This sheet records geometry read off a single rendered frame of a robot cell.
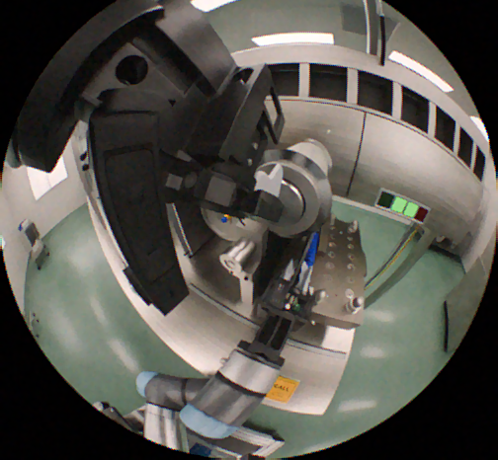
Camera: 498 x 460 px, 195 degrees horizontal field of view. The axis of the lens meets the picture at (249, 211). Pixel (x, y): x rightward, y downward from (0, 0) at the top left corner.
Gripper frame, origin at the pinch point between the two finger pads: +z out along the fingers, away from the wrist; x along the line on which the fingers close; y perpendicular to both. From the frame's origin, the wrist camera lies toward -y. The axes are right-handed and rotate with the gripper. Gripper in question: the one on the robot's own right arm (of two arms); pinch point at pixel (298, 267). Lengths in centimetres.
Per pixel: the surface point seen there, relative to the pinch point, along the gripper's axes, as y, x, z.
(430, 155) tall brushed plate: 30, -36, 30
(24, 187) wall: 61, 556, -257
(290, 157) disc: 22.6, 5.5, -2.0
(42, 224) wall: -72, 556, -241
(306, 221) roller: 14.4, 1.5, -3.2
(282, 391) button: -16.5, -10.5, -25.8
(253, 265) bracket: 4.8, 7.8, -7.1
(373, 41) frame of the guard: 61, -13, 28
